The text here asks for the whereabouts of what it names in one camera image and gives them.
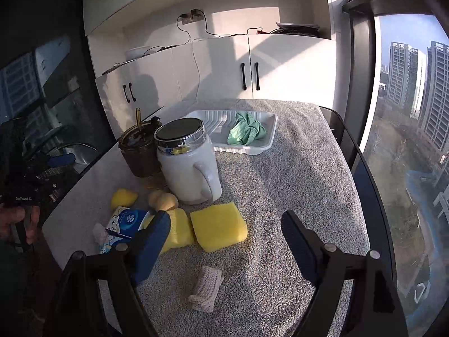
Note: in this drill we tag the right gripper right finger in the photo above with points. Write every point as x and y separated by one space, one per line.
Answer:
374 306

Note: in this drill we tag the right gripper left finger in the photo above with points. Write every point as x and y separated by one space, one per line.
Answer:
123 268

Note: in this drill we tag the yellow lemon toy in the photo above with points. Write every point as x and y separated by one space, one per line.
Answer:
124 198

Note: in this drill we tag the yellow sponge block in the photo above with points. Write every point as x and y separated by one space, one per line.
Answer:
218 226

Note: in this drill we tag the grey knitted cloth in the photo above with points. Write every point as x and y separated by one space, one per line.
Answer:
206 289

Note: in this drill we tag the tan potato toy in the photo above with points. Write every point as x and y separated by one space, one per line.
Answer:
162 201

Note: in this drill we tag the green cloth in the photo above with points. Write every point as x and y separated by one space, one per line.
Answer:
246 130

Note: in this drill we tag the person's left hand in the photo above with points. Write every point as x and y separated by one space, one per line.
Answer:
11 216

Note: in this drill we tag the dark glass cup with straw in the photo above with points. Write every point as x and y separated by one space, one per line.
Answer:
137 145

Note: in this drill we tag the white ceramic mug jar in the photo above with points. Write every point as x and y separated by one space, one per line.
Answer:
187 159

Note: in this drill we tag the white ribbed plastic tray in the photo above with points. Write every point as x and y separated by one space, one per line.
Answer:
218 124

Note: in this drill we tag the white cabinet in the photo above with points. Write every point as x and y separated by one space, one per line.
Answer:
292 68

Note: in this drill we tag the black side cabinet handle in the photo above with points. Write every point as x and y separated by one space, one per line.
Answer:
125 94

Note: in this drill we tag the black cabinet handle right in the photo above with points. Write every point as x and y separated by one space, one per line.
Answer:
257 75

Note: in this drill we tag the black cabinet handle left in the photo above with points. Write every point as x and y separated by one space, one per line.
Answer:
243 76

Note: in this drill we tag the wall power outlet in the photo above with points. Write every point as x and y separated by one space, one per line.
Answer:
193 16

